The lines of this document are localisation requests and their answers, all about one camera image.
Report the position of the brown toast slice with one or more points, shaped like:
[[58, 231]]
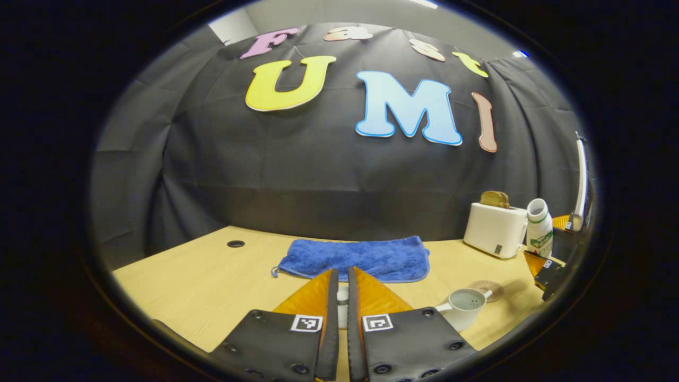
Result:
[[493, 200], [507, 201]]

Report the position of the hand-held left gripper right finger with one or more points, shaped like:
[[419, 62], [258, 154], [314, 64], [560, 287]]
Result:
[[354, 345]]

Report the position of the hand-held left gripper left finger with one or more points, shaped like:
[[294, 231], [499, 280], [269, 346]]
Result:
[[331, 329]]

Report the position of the white teacup with spout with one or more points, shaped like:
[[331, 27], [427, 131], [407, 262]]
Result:
[[464, 313]]

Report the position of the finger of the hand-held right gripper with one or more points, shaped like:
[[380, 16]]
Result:
[[549, 273], [562, 222]]

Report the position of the white water bottle green label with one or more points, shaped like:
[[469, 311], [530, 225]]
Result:
[[540, 233]]

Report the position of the white toaster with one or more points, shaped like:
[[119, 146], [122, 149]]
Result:
[[493, 231]]

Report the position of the blue towel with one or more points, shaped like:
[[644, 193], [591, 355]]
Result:
[[355, 259]]

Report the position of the round brown coaster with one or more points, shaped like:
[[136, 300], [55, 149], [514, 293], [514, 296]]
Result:
[[490, 289]]

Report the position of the white teacup lid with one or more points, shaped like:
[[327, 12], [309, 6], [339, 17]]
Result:
[[343, 307]]

